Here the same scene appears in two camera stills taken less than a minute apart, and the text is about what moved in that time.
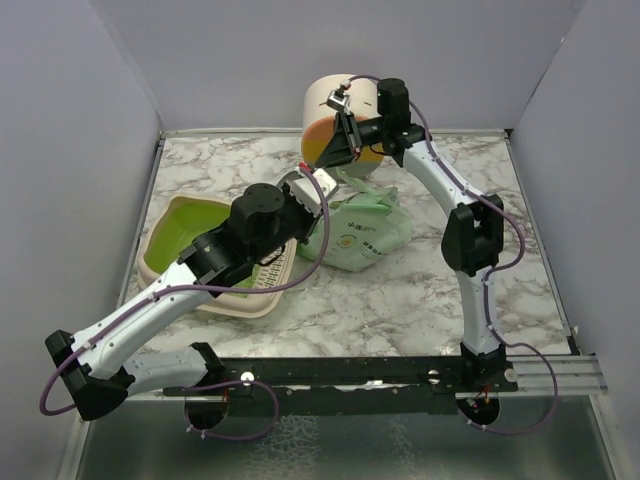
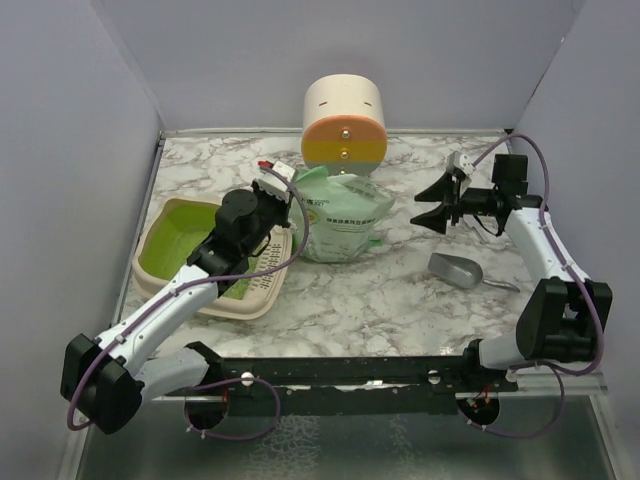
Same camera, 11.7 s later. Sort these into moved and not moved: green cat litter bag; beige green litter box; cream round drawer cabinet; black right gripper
Moved: black right gripper; green cat litter bag
Not moved: beige green litter box; cream round drawer cabinet
